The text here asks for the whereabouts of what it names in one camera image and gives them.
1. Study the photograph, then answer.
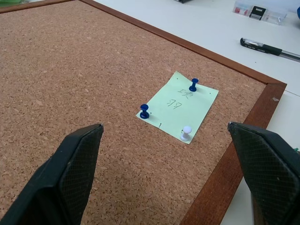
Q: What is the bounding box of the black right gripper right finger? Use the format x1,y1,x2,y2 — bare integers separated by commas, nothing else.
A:
227,121,300,225

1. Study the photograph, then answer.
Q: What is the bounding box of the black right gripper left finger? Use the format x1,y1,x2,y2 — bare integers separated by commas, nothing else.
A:
0,123,104,225

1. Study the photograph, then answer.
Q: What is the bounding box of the white push pin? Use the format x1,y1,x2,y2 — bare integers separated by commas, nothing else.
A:
179,126,193,143

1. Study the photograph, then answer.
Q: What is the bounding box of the wood-framed cork board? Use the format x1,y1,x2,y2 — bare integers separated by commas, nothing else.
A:
0,0,287,225

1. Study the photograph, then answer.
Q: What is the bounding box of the green handwritten paper note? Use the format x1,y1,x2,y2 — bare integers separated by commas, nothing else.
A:
136,71,219,144

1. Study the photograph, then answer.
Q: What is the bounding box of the blue push pin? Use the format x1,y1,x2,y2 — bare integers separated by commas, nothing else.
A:
139,104,150,119
188,78,199,92

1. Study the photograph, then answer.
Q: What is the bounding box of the black gel pen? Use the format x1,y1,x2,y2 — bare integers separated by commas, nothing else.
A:
240,37,300,60

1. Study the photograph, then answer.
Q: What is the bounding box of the blue object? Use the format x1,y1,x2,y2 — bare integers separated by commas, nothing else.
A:
294,6,300,29

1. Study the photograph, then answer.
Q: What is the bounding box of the clear plastic parts box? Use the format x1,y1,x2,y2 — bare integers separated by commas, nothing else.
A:
232,0,288,24

